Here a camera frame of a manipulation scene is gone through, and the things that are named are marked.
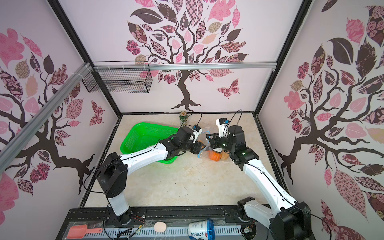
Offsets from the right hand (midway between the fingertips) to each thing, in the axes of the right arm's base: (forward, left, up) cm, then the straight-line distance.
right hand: (207, 133), depth 75 cm
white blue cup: (-40, +3, -17) cm, 43 cm away
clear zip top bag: (-6, +2, -8) cm, 11 cm away
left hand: (-1, +3, -12) cm, 12 cm away
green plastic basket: (+18, +45, -26) cm, 55 cm away
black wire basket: (+41, +56, +9) cm, 70 cm away
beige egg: (-38, +24, -24) cm, 51 cm away
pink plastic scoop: (-39, +63, -23) cm, 77 cm away
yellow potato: (-2, -11, -20) cm, 23 cm away
